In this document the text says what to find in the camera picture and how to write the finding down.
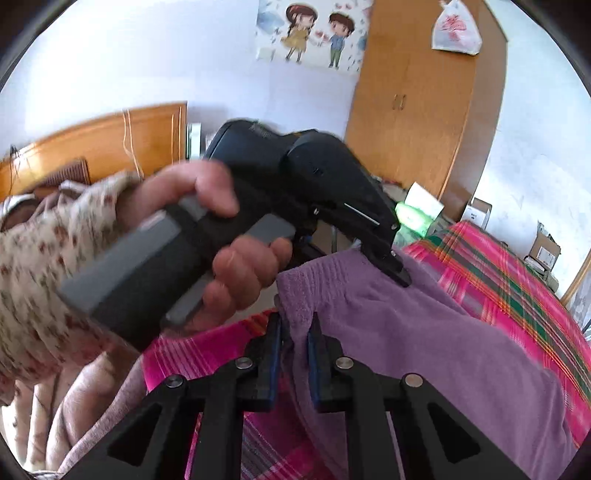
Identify wooden headboard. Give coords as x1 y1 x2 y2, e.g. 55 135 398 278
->
0 102 188 204

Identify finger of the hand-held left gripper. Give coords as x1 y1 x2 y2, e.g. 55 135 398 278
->
358 240 411 288

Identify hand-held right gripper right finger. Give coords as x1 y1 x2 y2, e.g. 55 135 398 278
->
307 313 532 480

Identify cardboard box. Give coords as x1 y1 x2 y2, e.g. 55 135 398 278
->
526 222 561 273

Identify person's left hand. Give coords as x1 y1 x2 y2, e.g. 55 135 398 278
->
115 161 294 332

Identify white red plastic bag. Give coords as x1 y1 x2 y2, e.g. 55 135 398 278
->
431 0 482 56

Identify wooden wardrobe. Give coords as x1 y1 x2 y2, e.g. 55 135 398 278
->
345 0 509 222

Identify pink green plaid bed sheet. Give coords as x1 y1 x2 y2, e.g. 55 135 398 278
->
143 220 591 480

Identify small white box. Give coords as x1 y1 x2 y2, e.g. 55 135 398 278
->
462 198 492 229

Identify cartoon children wall sticker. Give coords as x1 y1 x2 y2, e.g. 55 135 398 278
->
256 0 374 75

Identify pinkish beige quilt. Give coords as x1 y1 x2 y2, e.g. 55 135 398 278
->
9 342 148 476

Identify person's left forearm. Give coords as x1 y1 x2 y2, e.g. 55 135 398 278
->
0 171 144 407

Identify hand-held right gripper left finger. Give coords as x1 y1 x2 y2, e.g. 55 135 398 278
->
60 311 283 480

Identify purple fleece pants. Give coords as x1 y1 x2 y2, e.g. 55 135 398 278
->
276 249 578 480

